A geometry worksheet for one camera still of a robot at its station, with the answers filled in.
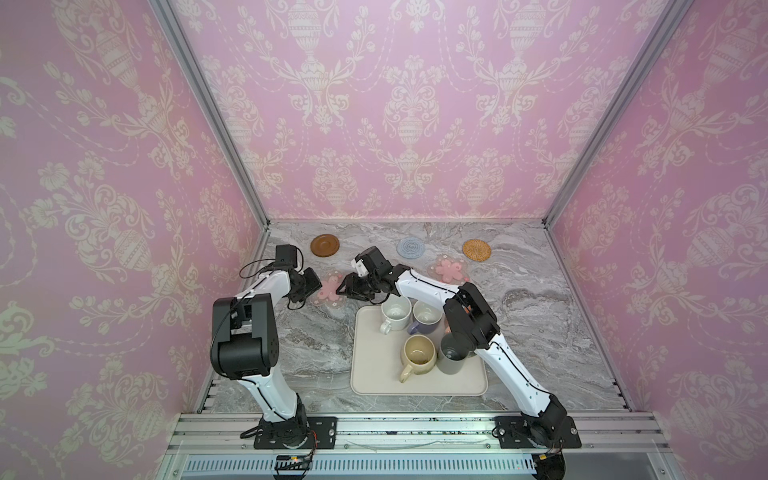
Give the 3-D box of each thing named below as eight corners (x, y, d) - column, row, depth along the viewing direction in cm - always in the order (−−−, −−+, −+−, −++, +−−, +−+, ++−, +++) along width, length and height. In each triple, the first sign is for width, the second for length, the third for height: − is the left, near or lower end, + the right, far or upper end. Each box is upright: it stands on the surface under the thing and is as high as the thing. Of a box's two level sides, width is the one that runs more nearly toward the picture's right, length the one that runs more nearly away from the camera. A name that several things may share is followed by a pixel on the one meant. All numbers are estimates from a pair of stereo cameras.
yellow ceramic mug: (399, 384, 82) (400, 377, 76) (398, 344, 89) (399, 334, 84) (436, 384, 82) (439, 377, 76) (432, 344, 89) (434, 334, 84)
